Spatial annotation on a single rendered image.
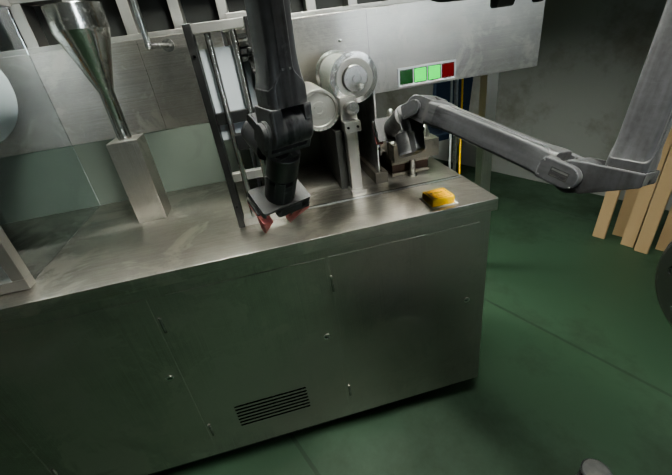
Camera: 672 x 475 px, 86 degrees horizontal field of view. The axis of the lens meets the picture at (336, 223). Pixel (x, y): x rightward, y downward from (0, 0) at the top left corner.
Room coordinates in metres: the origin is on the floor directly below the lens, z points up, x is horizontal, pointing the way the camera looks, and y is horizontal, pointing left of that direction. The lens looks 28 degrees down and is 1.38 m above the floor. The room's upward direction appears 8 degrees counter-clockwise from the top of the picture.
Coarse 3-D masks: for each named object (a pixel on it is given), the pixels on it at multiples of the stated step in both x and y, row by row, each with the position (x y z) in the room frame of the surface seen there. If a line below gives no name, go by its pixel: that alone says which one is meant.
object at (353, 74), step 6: (348, 66) 1.17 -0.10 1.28; (354, 66) 1.15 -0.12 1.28; (360, 66) 1.15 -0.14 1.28; (348, 72) 1.14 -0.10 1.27; (354, 72) 1.15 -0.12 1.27; (360, 72) 1.15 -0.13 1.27; (366, 72) 1.15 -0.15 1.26; (342, 78) 1.16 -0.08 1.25; (348, 78) 1.14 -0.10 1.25; (354, 78) 1.15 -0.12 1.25; (360, 78) 1.15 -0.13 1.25; (366, 78) 1.15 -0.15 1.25; (348, 84) 1.14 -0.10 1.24; (354, 84) 1.15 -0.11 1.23; (354, 90) 1.15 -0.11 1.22; (360, 90) 1.15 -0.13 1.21
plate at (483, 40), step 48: (480, 0) 1.59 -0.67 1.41; (528, 0) 1.62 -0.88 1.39; (144, 48) 1.40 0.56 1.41; (336, 48) 1.50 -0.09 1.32; (384, 48) 1.53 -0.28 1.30; (432, 48) 1.56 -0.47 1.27; (480, 48) 1.59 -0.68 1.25; (528, 48) 1.63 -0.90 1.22; (96, 96) 1.36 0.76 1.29; (144, 96) 1.39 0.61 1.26; (192, 96) 1.41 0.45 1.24
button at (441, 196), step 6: (426, 192) 0.99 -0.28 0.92; (432, 192) 0.98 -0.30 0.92; (438, 192) 0.97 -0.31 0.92; (444, 192) 0.97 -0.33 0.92; (426, 198) 0.97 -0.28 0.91; (432, 198) 0.94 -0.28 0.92; (438, 198) 0.93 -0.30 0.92; (444, 198) 0.93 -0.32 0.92; (450, 198) 0.94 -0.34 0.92; (432, 204) 0.93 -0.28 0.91; (438, 204) 0.93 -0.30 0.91; (444, 204) 0.93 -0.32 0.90
